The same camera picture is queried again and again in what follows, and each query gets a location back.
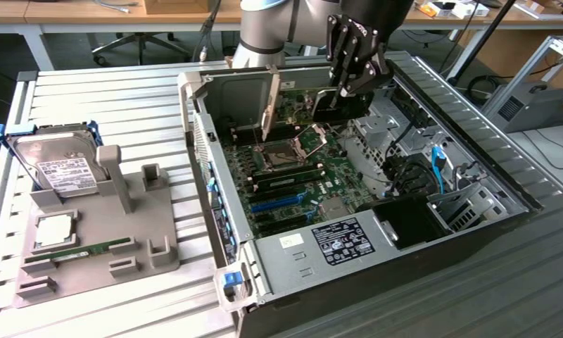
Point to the aluminium profile frame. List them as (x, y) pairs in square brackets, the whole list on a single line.
[(558, 44)]

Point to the black slanted pole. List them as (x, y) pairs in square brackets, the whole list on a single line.
[(481, 38)]

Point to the white orange small box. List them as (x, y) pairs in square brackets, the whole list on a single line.
[(438, 10)]

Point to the silver CPU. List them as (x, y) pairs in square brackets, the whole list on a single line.
[(54, 230)]

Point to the CPU socket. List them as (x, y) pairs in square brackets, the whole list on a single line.
[(277, 158)]

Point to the wooden desk with small boxes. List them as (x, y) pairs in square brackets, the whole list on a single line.
[(545, 19)]

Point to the grey parts rack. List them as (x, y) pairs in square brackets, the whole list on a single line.
[(94, 225)]

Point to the open black PC case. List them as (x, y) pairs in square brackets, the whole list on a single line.
[(357, 310)]

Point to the thin metal locking lever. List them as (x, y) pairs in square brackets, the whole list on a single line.
[(257, 132)]

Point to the grey computer tower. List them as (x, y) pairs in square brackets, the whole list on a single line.
[(536, 105)]

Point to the green motherboard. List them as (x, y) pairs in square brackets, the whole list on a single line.
[(343, 176)]

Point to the office chair base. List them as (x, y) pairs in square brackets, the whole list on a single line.
[(140, 38)]

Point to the green RAM stick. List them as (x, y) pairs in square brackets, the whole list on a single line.
[(90, 250)]

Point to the metal drive cage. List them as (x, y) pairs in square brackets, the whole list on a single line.
[(376, 126)]

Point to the blue case latch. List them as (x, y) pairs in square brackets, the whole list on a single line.
[(229, 279)]

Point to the black labelled RAM stick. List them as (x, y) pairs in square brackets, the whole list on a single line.
[(287, 181)]

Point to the hard disk in blue caddy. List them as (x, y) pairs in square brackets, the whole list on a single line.
[(62, 155)]

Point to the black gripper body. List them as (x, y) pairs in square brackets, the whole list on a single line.
[(380, 17)]

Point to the silver chipset heatsink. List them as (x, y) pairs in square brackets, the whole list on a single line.
[(336, 208)]

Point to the metal disk bay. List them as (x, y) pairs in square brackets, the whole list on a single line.
[(465, 211)]

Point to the grey power supply unit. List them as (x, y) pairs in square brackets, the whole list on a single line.
[(287, 267)]

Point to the metal socket cover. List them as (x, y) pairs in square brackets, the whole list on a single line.
[(312, 139)]

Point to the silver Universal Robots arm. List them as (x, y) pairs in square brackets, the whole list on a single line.
[(263, 31)]

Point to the graphics card with metal bracket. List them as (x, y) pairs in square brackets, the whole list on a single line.
[(291, 105)]

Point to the wooden desk with cardboard box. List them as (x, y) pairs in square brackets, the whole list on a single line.
[(75, 14)]

